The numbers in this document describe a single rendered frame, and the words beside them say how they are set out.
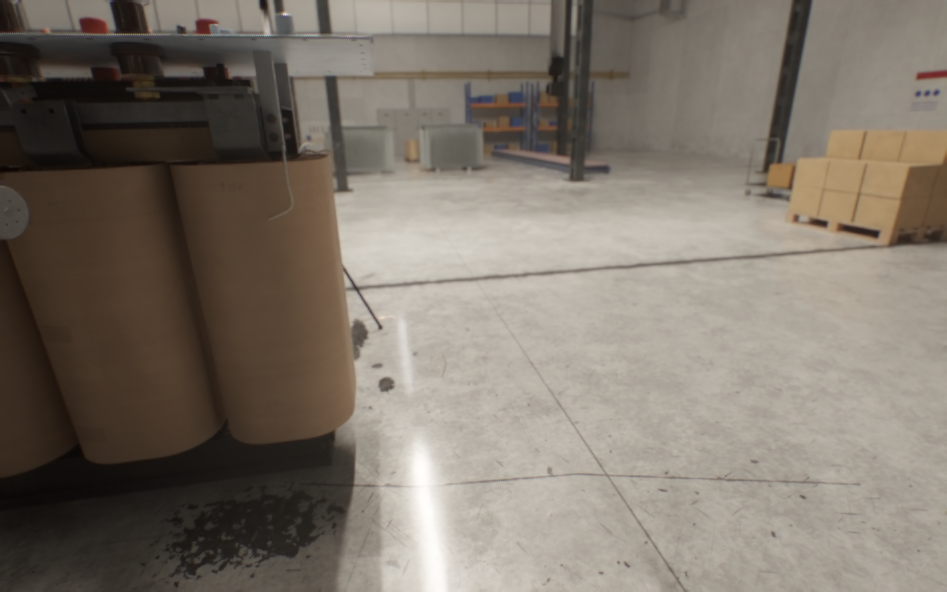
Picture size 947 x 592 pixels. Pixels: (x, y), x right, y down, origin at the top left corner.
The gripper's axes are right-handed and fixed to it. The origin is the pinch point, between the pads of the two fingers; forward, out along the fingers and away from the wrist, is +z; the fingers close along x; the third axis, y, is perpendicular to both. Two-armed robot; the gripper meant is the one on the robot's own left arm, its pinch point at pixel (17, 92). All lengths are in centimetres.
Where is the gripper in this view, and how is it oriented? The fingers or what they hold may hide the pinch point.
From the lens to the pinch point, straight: 160.9
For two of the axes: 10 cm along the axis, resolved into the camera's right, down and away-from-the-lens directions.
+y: -0.5, -8.5, -5.2
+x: -9.9, -0.3, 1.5
